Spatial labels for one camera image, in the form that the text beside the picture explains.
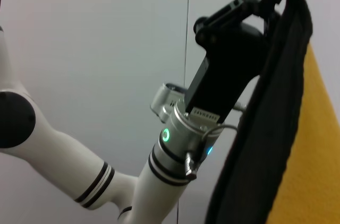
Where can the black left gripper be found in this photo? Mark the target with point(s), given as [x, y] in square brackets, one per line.
[225, 70]

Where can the small silver connector stub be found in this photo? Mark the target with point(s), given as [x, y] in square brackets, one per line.
[240, 106]

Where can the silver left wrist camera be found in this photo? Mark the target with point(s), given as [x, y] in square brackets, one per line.
[164, 99]

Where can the green yellow towel black trim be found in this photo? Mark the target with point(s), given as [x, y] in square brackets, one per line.
[265, 128]

